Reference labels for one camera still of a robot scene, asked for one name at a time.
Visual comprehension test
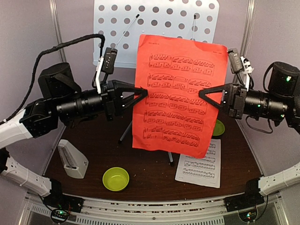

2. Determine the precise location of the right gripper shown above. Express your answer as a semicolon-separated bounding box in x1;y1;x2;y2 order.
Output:
199;82;289;121

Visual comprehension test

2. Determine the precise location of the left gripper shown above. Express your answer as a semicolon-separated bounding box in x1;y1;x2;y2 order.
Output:
54;78;148;122

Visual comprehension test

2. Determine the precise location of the red sheet music page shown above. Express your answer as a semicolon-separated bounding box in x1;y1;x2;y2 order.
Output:
132;34;228;158

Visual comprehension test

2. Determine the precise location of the white perforated music stand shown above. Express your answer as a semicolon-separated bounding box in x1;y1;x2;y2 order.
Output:
92;0;221;167

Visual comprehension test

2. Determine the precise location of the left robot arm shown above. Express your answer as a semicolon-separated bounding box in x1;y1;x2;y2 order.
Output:
0;46;148;208

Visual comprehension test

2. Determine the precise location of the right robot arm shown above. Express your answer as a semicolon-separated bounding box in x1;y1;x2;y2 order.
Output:
198;61;300;207

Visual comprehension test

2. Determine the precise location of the green plate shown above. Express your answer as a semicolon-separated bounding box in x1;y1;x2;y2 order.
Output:
212;120;225;137

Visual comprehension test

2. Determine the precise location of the white sheet music page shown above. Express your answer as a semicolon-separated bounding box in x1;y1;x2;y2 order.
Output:
175;139;221;188

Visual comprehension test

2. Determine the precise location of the green bowl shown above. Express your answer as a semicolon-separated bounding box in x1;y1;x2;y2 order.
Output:
102;167;130;192

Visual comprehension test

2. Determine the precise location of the white metronome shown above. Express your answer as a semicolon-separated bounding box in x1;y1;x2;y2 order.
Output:
58;139;89;179

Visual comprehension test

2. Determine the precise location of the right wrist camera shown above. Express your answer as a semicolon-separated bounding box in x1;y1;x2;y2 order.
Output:
226;48;255;91

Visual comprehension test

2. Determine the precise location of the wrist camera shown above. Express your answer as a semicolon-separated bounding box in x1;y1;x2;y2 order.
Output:
95;46;118;94
226;48;255;91

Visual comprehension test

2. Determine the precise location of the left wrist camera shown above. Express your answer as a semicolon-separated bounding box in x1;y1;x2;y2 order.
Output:
95;46;118;94

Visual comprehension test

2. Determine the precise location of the right aluminium frame post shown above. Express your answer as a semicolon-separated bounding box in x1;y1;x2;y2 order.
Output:
240;0;257;58

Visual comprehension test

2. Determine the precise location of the aluminium frame post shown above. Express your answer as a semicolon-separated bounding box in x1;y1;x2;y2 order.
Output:
240;0;257;58
49;0;67;62

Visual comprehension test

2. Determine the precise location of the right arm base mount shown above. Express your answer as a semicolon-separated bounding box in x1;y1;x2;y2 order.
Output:
224;193;268;224

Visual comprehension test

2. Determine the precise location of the aluminium front rail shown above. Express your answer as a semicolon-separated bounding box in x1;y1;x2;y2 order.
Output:
23;185;282;225

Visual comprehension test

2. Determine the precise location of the left aluminium frame post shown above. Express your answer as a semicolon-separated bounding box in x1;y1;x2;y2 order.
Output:
49;0;67;62

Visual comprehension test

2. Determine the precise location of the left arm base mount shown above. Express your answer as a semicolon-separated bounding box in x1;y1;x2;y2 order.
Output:
39;194;84;225

